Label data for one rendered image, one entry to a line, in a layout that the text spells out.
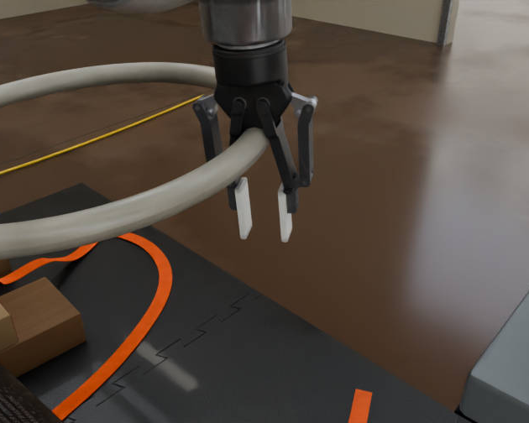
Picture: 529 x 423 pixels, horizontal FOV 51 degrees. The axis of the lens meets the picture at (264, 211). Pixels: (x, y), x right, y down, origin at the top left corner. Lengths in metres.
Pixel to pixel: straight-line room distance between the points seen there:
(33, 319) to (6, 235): 1.28
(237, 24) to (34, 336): 1.33
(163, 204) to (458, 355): 1.42
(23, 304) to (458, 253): 1.53
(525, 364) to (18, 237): 0.50
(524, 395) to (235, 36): 0.44
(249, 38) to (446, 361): 1.40
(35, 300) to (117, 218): 1.37
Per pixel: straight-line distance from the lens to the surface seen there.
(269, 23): 0.54
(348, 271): 2.06
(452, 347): 1.84
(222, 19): 0.54
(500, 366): 0.64
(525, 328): 0.70
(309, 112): 0.58
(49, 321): 1.76
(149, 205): 0.50
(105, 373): 1.71
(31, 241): 0.50
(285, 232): 0.66
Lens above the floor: 1.24
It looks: 31 degrees down
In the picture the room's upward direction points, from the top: straight up
